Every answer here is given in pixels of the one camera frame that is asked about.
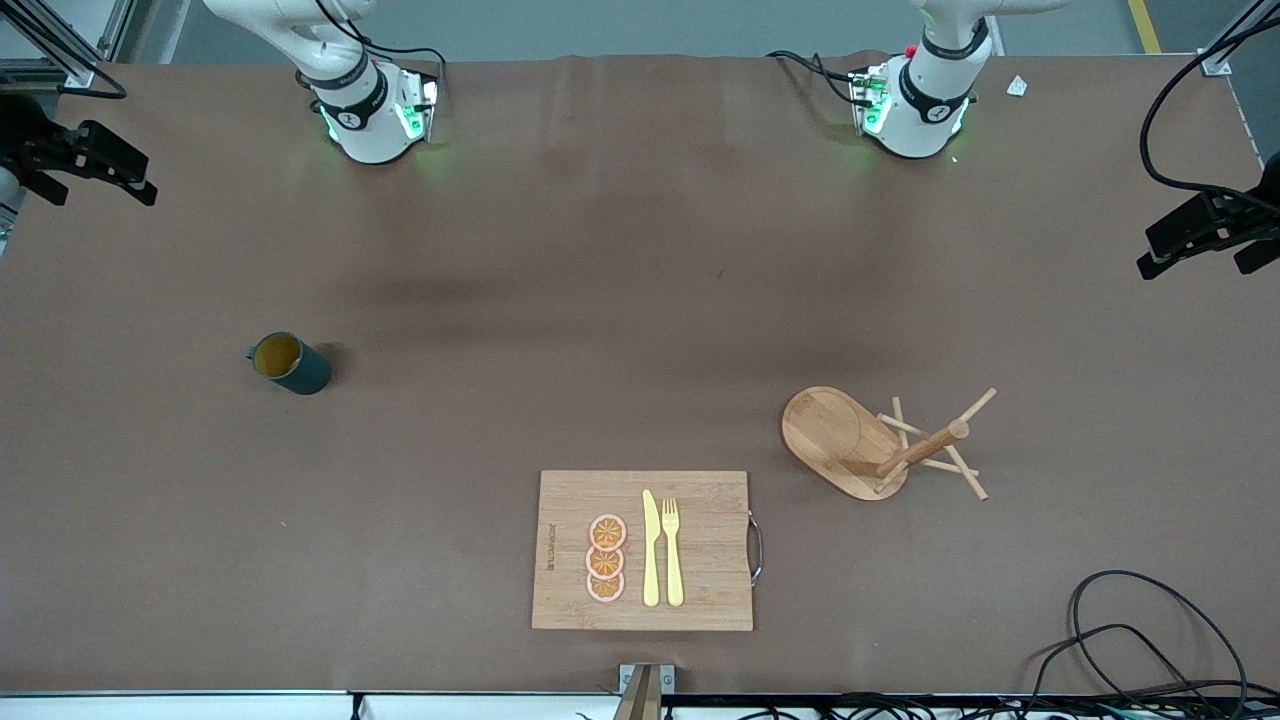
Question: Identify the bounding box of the dark teal cup yellow inside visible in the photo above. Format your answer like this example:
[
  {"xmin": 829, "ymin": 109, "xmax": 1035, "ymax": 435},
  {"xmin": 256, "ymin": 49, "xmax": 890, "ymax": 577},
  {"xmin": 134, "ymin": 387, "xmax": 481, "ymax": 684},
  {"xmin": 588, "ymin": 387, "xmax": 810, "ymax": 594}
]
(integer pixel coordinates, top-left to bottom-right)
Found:
[{"xmin": 246, "ymin": 331, "xmax": 333, "ymax": 396}]

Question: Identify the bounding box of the wooden mug rack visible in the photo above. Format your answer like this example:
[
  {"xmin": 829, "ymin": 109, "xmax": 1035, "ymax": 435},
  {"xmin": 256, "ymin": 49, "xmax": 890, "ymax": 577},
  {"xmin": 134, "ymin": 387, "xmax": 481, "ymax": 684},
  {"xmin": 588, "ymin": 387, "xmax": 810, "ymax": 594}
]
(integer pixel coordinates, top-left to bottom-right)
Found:
[{"xmin": 781, "ymin": 386, "xmax": 998, "ymax": 502}]

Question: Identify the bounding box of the brown table cover mat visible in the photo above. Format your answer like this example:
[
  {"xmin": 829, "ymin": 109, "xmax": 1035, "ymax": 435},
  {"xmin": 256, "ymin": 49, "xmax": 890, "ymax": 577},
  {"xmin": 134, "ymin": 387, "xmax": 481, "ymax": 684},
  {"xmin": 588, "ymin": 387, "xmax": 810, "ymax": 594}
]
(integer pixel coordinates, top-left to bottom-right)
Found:
[{"xmin": 0, "ymin": 52, "xmax": 1280, "ymax": 697}]

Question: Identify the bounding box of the yellow plastic fork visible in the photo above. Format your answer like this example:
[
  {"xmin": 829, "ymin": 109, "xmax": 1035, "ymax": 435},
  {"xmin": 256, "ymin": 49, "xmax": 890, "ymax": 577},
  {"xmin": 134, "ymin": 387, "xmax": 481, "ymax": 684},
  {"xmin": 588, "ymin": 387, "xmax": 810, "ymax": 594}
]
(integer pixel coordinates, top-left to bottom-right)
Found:
[{"xmin": 661, "ymin": 497, "xmax": 685, "ymax": 608}]

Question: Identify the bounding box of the yellow plastic knife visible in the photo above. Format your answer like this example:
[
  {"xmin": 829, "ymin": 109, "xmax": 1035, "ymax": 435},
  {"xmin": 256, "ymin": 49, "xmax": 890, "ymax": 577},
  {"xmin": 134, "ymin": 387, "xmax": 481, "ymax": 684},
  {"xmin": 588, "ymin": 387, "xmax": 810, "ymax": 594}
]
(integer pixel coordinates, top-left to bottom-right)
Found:
[{"xmin": 642, "ymin": 489, "xmax": 662, "ymax": 608}]

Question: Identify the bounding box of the aluminium frame profile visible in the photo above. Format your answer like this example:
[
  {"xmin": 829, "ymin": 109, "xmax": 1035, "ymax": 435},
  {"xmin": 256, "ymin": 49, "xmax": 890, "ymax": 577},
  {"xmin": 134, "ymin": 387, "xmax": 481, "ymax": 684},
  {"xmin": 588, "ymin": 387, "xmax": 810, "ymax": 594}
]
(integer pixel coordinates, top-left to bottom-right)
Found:
[
  {"xmin": 0, "ymin": 0, "xmax": 136, "ymax": 96},
  {"xmin": 1198, "ymin": 0, "xmax": 1280, "ymax": 77}
]

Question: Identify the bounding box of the black looped cable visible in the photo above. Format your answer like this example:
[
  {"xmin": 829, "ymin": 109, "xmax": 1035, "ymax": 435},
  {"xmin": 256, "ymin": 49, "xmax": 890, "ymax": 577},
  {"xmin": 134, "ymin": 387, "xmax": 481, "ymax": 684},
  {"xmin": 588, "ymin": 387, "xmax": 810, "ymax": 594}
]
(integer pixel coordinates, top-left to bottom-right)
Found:
[
  {"xmin": 1028, "ymin": 623, "xmax": 1216, "ymax": 720},
  {"xmin": 1068, "ymin": 570, "xmax": 1251, "ymax": 720}
]

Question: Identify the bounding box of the black right arm base cable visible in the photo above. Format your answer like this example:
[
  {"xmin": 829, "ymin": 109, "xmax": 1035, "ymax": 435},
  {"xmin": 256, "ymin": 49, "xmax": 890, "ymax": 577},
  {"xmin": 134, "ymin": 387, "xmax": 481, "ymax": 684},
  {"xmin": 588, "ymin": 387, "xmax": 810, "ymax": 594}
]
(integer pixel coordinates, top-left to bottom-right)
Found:
[{"xmin": 315, "ymin": 0, "xmax": 447, "ymax": 73}]

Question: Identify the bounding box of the black arm base cable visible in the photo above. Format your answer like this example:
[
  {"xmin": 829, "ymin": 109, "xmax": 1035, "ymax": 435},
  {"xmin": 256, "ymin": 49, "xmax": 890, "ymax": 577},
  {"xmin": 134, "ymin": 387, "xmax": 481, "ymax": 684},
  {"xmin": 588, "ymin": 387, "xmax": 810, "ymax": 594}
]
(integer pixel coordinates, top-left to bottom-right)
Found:
[
  {"xmin": 767, "ymin": 50, "xmax": 863, "ymax": 107},
  {"xmin": 315, "ymin": 0, "xmax": 447, "ymax": 73}
]

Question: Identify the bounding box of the black left arm base cable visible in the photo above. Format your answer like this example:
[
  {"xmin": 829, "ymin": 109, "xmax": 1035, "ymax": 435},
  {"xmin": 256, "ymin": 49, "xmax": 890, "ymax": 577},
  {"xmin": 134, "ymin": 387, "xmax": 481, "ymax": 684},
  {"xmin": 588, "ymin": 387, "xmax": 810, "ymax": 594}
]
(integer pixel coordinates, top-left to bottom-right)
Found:
[{"xmin": 767, "ymin": 50, "xmax": 863, "ymax": 107}]

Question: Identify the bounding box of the white table edge rail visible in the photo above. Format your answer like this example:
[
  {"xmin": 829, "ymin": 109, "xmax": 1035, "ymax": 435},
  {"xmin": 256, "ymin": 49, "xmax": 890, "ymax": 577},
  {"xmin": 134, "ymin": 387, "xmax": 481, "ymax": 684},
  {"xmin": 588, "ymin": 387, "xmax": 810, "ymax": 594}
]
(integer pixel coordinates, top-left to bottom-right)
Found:
[{"xmin": 0, "ymin": 690, "xmax": 621, "ymax": 720}]

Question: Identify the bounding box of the bamboo cutting board metal handle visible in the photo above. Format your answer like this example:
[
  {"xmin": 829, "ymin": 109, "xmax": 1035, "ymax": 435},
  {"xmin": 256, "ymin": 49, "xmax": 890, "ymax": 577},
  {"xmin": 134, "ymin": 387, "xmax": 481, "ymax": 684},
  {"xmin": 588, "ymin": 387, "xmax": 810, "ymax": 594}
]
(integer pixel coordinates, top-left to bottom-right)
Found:
[{"xmin": 531, "ymin": 470, "xmax": 765, "ymax": 632}]

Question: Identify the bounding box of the metal bracket with wooden post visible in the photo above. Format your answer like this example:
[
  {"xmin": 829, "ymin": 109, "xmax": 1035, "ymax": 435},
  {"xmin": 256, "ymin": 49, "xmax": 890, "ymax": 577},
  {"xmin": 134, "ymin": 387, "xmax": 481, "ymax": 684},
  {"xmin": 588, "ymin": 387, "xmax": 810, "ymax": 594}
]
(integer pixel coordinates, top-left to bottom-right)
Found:
[{"xmin": 618, "ymin": 663, "xmax": 676, "ymax": 720}]

